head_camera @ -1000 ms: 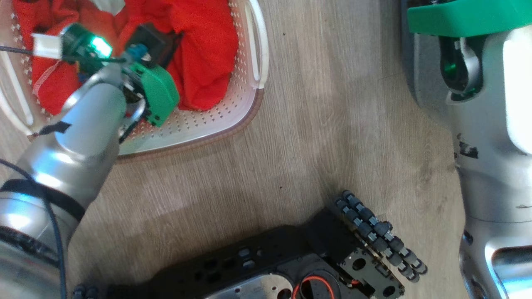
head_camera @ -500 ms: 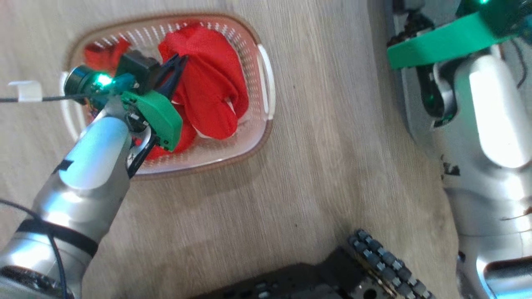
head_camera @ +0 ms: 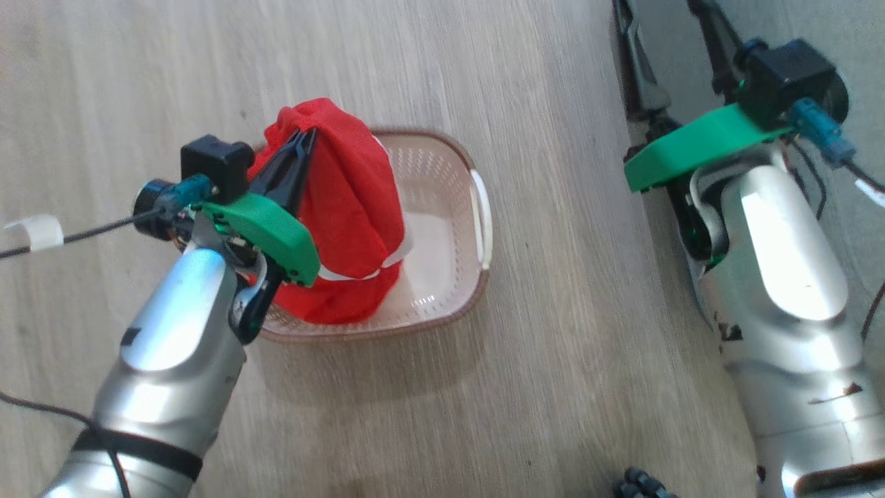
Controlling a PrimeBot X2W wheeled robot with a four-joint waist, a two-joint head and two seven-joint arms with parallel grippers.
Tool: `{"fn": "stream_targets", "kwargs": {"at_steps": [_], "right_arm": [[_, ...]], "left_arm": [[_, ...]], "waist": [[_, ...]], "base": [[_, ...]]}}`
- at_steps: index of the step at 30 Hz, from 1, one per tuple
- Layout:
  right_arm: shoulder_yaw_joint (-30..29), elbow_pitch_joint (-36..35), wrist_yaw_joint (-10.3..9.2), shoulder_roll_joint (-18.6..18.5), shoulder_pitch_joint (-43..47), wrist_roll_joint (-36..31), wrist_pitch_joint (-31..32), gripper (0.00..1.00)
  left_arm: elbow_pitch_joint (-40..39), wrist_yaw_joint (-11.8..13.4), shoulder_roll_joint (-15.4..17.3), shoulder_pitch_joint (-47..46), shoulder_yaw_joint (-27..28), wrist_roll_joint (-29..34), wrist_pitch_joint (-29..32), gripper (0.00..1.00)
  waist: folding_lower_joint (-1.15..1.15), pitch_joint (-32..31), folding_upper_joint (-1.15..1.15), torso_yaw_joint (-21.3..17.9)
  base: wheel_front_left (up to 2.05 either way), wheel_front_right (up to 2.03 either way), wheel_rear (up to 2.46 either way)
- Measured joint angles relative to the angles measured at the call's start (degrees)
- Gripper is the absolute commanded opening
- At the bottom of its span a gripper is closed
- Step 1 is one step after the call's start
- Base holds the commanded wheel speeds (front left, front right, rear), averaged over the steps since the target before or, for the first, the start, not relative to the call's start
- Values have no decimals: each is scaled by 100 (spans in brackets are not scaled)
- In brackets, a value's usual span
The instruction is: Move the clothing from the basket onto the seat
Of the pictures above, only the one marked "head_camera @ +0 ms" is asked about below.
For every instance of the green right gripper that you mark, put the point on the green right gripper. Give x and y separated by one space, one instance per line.
698 142

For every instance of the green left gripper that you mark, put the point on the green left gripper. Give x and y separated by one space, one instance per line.
273 232

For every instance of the red clothing with white trim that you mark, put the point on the red clothing with white trim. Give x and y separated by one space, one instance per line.
352 200

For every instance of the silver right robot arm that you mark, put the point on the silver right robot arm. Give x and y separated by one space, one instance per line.
781 263

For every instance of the beige perforated laundry basket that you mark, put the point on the beige perforated laundry basket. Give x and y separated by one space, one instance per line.
442 207

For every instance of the grey fabric sofa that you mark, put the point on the grey fabric sofa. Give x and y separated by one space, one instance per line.
823 28

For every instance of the white tape tab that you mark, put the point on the white tape tab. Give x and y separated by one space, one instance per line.
40 232

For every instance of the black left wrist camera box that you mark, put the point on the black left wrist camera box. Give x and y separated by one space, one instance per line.
216 166

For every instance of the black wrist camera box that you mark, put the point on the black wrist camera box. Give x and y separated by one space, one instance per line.
216 166
792 76

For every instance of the teal left camera connector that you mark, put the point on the teal left camera connector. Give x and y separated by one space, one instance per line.
185 194

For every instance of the teal camera connector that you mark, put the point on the teal camera connector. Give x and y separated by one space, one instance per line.
823 131
185 194

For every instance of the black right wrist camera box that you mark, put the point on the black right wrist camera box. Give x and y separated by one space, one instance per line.
792 76

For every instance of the teal right camera connector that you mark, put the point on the teal right camera connector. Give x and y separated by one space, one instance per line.
823 131

